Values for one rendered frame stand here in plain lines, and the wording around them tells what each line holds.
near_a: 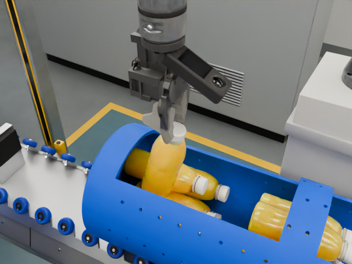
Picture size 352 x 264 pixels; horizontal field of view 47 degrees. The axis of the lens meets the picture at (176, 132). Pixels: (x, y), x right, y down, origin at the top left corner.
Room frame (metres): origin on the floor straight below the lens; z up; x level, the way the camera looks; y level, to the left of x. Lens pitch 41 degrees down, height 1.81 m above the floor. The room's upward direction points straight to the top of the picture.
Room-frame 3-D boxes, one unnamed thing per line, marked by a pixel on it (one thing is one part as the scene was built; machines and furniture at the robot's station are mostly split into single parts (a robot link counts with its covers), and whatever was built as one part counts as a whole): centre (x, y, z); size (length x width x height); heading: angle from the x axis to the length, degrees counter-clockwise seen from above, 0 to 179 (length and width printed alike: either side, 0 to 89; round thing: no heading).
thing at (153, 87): (0.59, 0.03, 1.45); 0.09 x 0.08 x 0.12; 64
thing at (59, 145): (0.93, 0.39, 0.92); 0.08 x 0.03 x 0.05; 154
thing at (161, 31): (0.58, 0.02, 1.53); 0.08 x 0.08 x 0.05
